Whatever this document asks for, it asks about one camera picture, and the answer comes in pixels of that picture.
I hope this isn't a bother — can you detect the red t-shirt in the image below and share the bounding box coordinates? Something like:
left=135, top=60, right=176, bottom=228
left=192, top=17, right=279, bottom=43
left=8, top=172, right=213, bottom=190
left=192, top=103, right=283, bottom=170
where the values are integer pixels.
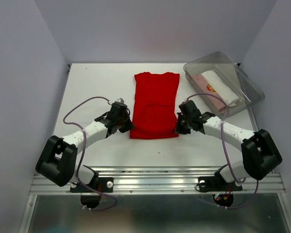
left=129, top=72, right=180, bottom=140

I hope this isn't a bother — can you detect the rolled pink t-shirt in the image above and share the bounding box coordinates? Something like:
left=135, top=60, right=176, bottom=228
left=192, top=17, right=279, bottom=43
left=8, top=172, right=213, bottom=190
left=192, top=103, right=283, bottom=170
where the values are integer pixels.
left=193, top=75, right=226, bottom=113

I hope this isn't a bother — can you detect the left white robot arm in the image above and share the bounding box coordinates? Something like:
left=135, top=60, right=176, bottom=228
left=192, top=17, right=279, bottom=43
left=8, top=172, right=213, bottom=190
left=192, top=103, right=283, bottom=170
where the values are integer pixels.
left=35, top=99, right=134, bottom=187

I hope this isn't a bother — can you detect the rolled white t-shirt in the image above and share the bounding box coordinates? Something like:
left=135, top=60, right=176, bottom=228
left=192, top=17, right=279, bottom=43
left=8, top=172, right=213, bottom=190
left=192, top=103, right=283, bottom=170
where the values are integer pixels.
left=201, top=70, right=241, bottom=107

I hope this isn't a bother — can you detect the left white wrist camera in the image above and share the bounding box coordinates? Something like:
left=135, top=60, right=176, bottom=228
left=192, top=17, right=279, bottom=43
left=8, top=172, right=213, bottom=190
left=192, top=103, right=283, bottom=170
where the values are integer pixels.
left=115, top=98, right=124, bottom=103

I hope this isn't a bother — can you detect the clear plastic bin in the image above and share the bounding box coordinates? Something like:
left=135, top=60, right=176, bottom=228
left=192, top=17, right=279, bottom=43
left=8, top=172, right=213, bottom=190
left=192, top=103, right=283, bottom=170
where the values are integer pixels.
left=183, top=52, right=265, bottom=118

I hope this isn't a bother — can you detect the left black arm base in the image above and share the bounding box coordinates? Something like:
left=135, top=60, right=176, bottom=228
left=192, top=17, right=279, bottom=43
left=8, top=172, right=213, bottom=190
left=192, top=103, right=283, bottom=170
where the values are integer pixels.
left=70, top=165, right=114, bottom=193

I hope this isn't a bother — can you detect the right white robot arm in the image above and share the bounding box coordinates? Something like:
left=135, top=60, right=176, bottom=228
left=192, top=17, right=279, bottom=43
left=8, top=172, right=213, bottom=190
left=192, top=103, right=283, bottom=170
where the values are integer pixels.
left=175, top=100, right=282, bottom=189

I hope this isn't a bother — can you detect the aluminium mounting rail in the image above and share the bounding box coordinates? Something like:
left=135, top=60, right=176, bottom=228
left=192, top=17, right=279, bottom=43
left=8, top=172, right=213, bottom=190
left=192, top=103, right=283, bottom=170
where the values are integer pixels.
left=30, top=166, right=286, bottom=195

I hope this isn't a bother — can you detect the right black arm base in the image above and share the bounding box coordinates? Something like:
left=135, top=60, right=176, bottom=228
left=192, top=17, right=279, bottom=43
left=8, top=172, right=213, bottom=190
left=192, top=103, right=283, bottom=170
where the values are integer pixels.
left=195, top=165, right=243, bottom=193

